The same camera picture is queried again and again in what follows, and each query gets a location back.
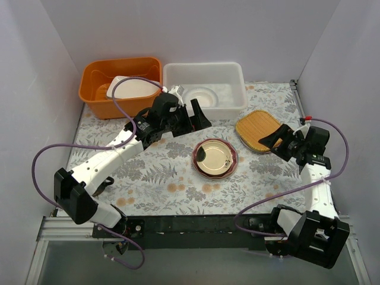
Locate aluminium frame rail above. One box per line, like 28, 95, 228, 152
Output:
37, 216, 99, 240

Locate maroon scalloped plate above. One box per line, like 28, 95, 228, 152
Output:
192, 138, 239, 180

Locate woven bamboo tray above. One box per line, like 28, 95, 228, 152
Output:
235, 110, 281, 151

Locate orange plastic tub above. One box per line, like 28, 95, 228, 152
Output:
78, 57, 163, 119

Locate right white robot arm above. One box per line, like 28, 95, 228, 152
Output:
259, 124, 350, 269

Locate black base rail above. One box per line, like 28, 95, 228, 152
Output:
112, 214, 289, 255

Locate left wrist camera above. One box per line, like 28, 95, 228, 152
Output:
169, 85, 184, 106

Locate cream and pink plate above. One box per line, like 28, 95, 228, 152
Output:
239, 137, 271, 154

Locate clear plastic bin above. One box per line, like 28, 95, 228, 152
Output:
163, 62, 248, 120

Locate cream and black plate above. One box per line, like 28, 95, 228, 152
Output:
193, 138, 233, 176

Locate white rectangular dish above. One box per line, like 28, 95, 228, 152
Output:
106, 76, 159, 99

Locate white deep plate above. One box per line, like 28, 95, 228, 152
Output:
182, 87, 219, 107

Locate floral table mat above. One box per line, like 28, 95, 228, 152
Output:
75, 83, 303, 216

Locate red lacquer cup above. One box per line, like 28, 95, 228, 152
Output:
92, 176, 115, 197

